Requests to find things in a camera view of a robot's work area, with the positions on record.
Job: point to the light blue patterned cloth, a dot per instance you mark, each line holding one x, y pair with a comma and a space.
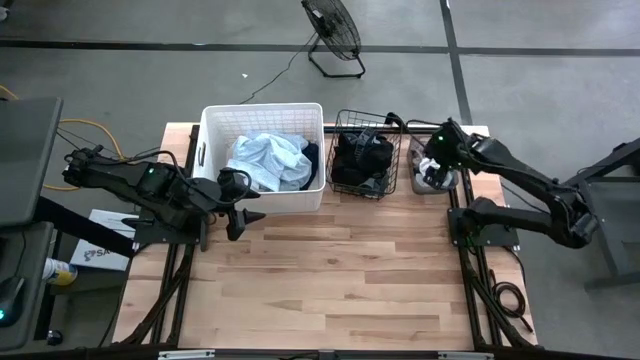
270, 160

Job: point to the dark grey monitor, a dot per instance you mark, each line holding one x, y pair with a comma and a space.
25, 160

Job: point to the black diagonal bar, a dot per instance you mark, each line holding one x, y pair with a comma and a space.
85, 227

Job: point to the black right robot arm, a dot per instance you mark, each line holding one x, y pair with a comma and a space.
525, 175

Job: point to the black knit beanie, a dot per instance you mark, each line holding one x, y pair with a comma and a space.
380, 157

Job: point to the navy dotted cloth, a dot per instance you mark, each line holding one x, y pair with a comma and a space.
312, 160

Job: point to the white plastic laundry basket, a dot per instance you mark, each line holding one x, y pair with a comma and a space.
260, 117

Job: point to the black floor fan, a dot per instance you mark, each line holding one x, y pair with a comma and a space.
332, 27

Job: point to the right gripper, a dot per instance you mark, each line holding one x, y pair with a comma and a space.
440, 161

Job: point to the white sock black logo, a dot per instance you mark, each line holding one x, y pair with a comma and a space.
425, 164

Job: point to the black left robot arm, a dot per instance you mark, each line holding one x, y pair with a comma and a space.
125, 180

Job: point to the black round caster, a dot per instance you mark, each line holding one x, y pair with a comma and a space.
54, 337

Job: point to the black computer mouse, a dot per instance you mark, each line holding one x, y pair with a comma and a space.
10, 300

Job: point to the yellow white can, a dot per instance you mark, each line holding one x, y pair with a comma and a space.
60, 271

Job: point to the grey metal table frame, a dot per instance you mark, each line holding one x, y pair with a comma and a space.
620, 235

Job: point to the grey side desk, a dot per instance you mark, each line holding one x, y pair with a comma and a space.
30, 240

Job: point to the black shirt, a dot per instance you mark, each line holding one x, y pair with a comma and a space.
350, 165

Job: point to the silver metal bracket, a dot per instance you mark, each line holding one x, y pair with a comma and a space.
465, 356
185, 355

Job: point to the sage grey long sock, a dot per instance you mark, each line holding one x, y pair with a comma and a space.
372, 186

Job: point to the grey felt storage bin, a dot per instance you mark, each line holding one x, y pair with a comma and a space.
416, 147

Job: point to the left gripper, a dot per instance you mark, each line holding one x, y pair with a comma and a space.
235, 185

